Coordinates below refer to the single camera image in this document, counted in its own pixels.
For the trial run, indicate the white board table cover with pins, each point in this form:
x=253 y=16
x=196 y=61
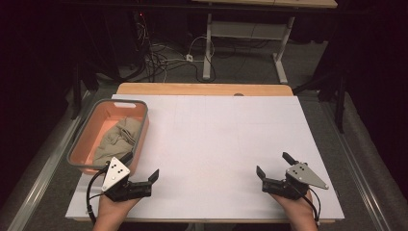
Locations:
x=208 y=144

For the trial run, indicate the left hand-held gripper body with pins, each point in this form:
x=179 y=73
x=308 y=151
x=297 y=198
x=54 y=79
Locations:
x=120 y=189

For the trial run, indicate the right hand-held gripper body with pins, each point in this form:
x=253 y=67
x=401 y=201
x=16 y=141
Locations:
x=288 y=187

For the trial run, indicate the black stand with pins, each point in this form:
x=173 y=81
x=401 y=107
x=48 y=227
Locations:
x=76 y=96
x=340 y=106

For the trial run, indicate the metal floor rail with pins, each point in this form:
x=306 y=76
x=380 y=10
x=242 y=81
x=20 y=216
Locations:
x=356 y=166
x=48 y=166

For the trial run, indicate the white power adapter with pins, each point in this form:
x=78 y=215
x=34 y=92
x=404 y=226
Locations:
x=189 y=57

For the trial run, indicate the person's left hand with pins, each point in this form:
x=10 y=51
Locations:
x=110 y=213

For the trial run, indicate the person's right hand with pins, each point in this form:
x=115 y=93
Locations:
x=298 y=211

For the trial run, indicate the white-legged wooden desk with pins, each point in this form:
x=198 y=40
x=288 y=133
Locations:
x=208 y=48

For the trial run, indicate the orange basket with grey rim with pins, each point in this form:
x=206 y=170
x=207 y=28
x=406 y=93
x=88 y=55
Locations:
x=96 y=128

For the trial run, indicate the beige pants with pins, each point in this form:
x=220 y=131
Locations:
x=115 y=141

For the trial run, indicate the wooden table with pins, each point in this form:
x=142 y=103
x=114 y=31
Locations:
x=192 y=89

